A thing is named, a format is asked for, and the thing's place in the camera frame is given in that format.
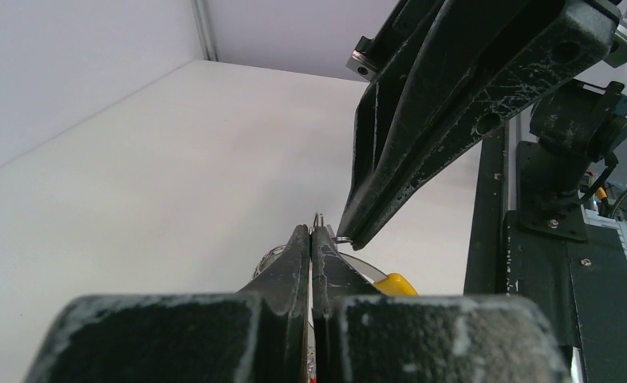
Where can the left aluminium frame post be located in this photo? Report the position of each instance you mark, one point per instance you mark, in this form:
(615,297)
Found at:
(205,30)

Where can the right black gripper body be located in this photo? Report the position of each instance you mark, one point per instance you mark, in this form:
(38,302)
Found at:
(370,55)

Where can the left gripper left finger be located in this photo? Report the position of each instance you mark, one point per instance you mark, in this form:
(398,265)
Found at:
(255,334)

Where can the keyring with yellow handle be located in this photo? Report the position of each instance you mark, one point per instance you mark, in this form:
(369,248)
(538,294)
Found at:
(393,284)

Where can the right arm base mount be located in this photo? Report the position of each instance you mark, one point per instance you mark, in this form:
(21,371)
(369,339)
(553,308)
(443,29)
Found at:
(578,126)

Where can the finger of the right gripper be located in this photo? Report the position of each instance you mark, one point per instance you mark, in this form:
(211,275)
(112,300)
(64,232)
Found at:
(530,48)
(404,112)

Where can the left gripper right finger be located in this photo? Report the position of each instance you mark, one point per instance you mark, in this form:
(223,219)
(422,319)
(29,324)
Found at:
(363,335)

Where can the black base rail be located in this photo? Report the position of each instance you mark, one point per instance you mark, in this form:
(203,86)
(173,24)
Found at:
(581,287)

